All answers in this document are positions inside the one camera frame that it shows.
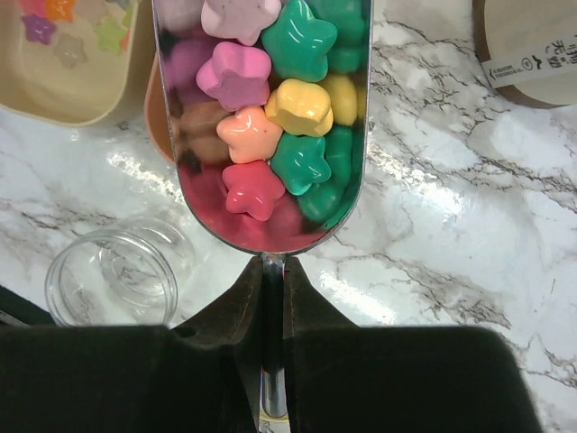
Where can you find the peach star candy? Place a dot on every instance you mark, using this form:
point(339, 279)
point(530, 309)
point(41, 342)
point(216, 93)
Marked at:
point(250, 135)

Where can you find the red star candy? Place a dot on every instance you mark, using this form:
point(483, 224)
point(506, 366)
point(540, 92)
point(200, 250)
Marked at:
point(252, 188)

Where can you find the pale pink star candy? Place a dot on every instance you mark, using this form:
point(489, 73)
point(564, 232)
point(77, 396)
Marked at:
point(243, 20)

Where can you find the yellow star candy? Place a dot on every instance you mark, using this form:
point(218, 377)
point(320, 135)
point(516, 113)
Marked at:
point(300, 108)

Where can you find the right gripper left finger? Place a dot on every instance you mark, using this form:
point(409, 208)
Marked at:
point(203, 376)

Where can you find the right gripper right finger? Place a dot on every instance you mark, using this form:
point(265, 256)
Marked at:
point(344, 378)

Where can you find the beige tray of gummy candies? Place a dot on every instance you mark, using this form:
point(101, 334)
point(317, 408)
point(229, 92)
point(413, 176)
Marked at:
point(76, 63)

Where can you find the wrapped toilet paper roll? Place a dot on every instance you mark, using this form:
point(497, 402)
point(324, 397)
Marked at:
point(527, 50)

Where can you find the pink tray of star candies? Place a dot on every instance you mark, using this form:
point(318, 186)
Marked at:
point(155, 114)

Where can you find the clear glass jar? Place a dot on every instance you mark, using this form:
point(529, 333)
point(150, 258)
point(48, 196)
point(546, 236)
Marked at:
point(127, 274)

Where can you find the teal star candy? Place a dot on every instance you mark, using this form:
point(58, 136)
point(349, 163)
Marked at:
point(298, 43)
point(299, 162)

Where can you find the silver metal scoop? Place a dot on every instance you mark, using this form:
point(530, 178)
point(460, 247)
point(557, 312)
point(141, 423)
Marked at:
point(298, 223)

